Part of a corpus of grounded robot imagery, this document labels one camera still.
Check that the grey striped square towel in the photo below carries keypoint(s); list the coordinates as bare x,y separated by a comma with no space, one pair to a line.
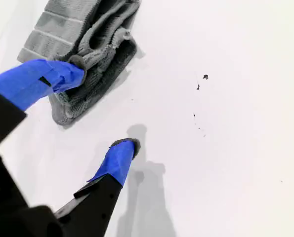
62,29

